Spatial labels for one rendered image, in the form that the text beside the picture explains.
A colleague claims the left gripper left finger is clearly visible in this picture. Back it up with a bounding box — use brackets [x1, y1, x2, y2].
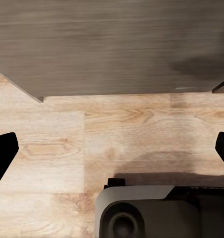
[0, 132, 19, 180]

